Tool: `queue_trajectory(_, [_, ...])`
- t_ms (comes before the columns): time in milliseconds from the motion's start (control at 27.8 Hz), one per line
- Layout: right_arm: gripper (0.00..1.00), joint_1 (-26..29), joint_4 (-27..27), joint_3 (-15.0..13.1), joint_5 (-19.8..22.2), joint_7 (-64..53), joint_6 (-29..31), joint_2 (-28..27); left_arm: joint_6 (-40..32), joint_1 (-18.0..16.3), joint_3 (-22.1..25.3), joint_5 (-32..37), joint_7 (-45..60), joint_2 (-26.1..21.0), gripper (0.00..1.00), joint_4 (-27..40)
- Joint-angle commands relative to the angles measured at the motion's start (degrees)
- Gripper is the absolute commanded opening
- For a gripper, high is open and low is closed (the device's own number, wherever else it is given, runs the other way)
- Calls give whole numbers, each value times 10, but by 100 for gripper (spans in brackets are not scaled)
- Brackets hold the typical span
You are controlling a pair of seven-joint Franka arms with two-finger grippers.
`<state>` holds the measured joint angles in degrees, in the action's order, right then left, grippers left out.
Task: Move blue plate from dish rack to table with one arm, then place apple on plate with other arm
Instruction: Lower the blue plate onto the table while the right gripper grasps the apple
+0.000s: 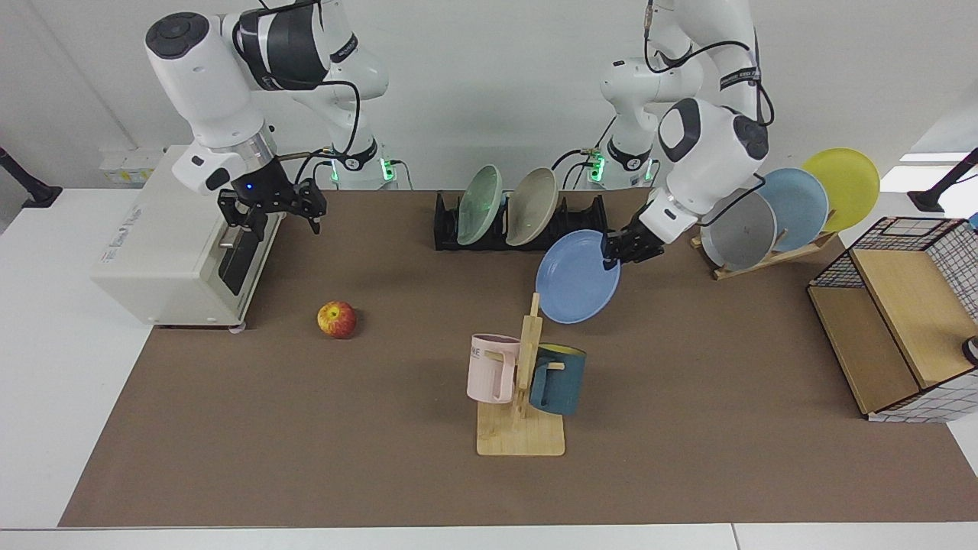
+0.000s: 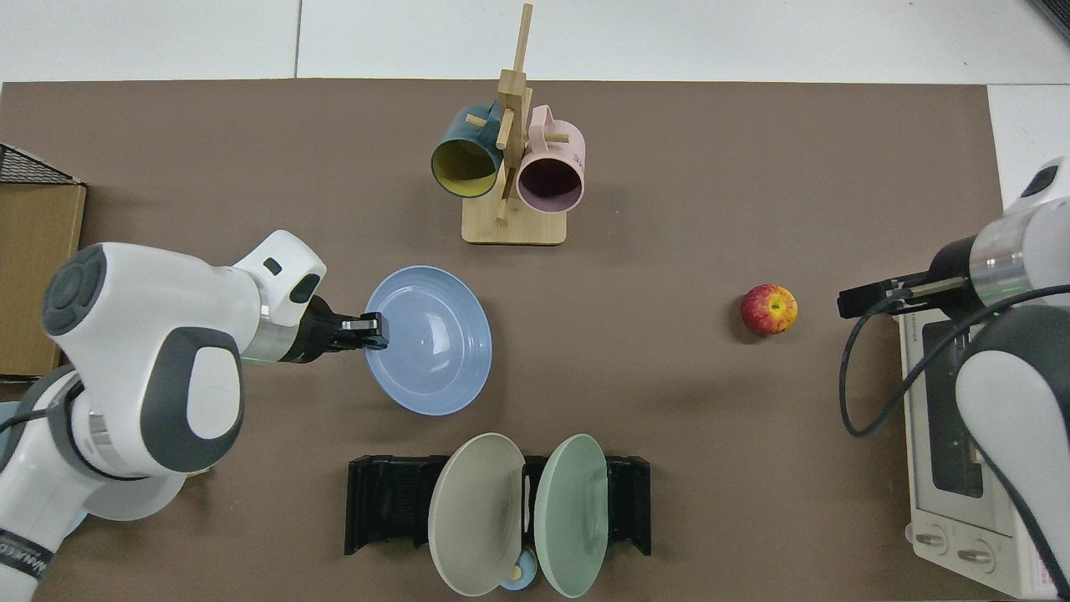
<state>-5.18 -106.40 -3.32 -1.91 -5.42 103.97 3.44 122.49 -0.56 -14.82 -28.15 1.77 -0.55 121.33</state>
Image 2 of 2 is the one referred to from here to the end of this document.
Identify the red yellow apple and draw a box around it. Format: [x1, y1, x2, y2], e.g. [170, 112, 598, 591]
[740, 283, 799, 337]

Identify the dark teal mug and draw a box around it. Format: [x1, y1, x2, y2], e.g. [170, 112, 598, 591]
[431, 103, 505, 199]

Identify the beige plate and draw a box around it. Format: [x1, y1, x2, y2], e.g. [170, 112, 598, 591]
[427, 432, 527, 598]

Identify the brown table cloth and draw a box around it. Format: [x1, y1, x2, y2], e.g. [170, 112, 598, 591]
[0, 79, 1017, 602]

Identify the small blue round thing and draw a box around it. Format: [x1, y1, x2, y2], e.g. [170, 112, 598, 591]
[499, 548, 538, 592]

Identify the black dish rack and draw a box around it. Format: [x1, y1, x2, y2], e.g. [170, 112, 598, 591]
[345, 454, 652, 557]

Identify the grey white plate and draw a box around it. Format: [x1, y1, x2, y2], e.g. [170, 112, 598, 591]
[84, 472, 186, 522]

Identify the pale toaster oven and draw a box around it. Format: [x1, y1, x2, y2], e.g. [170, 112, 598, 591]
[899, 314, 1070, 599]

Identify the green plate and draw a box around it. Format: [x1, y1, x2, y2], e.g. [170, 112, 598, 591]
[534, 433, 609, 599]

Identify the dark object at room edge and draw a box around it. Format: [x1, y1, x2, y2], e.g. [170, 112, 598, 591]
[1030, 0, 1070, 41]

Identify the pink mug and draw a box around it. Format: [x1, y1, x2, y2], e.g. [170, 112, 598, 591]
[516, 105, 586, 214]

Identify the wooden cup stand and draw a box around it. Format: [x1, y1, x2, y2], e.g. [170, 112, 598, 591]
[461, 3, 568, 246]

